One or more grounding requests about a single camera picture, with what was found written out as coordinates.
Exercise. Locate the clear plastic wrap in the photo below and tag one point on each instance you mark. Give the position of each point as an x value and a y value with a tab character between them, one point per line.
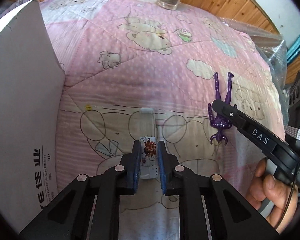
272	47

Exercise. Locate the pink cartoon quilt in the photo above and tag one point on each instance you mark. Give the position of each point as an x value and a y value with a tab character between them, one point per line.
133	69

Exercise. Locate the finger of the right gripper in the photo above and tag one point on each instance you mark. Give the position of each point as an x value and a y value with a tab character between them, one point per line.
227	115

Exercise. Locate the person's right hand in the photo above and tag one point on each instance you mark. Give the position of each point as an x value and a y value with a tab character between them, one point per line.
262	187

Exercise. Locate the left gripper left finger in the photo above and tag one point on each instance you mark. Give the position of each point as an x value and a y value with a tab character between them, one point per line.
133	168

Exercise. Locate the purple toy figure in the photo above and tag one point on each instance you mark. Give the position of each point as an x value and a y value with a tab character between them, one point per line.
219	136

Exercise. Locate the white cardboard box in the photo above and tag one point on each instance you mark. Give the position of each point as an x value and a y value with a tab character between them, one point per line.
31	84

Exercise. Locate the right gripper camera unit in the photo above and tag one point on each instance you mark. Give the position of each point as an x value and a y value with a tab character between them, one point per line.
293	127

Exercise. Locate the teal foam boards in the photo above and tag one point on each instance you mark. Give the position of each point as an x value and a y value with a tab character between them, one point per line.
294	51

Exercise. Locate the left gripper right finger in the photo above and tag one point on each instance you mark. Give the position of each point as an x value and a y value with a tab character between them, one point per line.
166	163

